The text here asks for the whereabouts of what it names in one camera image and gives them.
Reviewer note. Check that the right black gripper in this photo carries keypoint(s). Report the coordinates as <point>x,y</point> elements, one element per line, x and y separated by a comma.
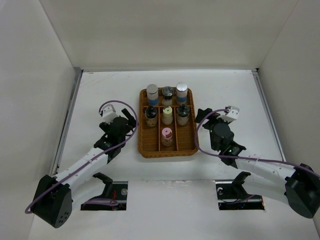
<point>206,125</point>

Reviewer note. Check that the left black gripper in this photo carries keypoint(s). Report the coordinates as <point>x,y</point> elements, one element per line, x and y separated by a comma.
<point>131,122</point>

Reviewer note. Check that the black knob grinder bottle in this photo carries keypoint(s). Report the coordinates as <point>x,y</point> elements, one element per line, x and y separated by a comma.
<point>151,116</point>

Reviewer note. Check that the blue label jar silver lid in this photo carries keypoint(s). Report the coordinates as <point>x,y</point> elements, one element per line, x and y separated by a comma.
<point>152,92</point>

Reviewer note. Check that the yellow lid condiment bottle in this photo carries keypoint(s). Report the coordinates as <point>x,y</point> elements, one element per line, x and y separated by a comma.
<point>167,115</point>

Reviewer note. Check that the glass top grinder bottle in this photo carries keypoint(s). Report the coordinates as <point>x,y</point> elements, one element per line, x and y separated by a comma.
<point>167,96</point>

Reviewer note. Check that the pink lid condiment bottle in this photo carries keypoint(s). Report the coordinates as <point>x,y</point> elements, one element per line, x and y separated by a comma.
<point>166,137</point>

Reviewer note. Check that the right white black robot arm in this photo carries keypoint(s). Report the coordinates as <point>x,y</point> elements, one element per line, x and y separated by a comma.
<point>295,185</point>

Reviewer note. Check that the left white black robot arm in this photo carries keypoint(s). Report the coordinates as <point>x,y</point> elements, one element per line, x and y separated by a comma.
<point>53,198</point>

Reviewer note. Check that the woven brown divided basket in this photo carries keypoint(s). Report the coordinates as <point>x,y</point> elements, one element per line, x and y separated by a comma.
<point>149,138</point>

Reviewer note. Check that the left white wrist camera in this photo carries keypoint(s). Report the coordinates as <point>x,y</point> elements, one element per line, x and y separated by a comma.
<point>108,113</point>

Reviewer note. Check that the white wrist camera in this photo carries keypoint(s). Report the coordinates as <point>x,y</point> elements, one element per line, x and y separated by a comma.
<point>231,113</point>
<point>108,113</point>

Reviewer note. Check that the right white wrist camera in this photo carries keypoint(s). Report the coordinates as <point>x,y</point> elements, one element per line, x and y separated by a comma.
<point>231,113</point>

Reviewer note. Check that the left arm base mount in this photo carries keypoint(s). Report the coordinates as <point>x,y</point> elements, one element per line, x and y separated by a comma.
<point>113,197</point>

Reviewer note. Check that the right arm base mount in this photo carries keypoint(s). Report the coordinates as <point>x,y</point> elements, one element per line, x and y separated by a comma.
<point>231,195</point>

